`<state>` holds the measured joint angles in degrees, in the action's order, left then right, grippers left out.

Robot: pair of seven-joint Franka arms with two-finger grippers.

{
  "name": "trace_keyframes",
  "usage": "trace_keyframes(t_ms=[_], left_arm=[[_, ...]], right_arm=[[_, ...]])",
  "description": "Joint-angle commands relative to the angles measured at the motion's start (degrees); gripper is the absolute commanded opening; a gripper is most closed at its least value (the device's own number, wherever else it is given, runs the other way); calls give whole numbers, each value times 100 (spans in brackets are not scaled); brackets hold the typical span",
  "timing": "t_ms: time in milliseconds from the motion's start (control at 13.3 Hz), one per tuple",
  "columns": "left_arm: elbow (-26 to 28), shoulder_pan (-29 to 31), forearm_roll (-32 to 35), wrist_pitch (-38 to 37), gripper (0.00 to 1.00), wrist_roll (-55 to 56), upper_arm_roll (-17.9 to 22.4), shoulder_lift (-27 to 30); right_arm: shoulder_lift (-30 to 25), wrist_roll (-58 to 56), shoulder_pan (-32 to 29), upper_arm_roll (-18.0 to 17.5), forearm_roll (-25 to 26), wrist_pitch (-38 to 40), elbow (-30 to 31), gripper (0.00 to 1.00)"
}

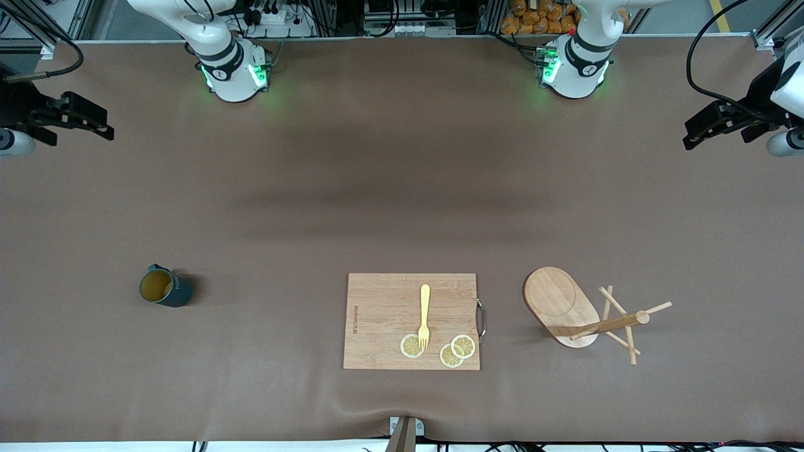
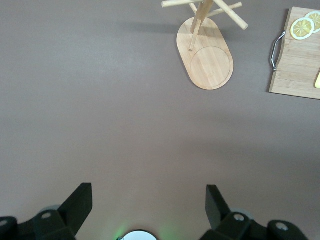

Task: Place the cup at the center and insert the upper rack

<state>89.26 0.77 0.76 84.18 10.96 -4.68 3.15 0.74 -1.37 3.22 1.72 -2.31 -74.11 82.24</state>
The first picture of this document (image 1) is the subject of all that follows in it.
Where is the brown table mat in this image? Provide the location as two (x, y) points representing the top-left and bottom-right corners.
(0, 35), (804, 443)

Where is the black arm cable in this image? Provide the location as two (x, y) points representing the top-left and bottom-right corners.
(0, 9), (85, 83)
(686, 0), (764, 120)

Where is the wooden mug tree rack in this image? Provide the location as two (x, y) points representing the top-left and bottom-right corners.
(523, 266), (673, 366)

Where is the white power strip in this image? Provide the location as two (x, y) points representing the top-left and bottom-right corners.
(248, 0), (315, 38)

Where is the dark teal mug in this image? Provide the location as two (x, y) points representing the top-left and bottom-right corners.
(139, 264), (193, 308)

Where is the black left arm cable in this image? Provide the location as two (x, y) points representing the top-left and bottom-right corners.
(686, 0), (764, 120)

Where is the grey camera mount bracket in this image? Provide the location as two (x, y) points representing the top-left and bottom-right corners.
(384, 416), (425, 452)

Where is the grey electrical equipment box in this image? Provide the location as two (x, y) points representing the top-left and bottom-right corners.
(363, 0), (458, 37)

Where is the orange packaged snacks pile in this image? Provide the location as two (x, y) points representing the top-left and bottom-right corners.
(501, 0), (582, 36)

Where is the bamboo cutting board metal handle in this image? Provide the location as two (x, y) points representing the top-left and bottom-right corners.
(343, 272), (487, 371)

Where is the yellow plastic fork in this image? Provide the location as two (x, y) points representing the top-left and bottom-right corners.
(418, 284), (432, 351)

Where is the aluminium frame profile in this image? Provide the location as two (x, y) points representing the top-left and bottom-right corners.
(0, 0), (95, 60)
(751, 0), (804, 51)

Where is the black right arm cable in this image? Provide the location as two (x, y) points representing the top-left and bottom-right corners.
(0, 9), (85, 83)

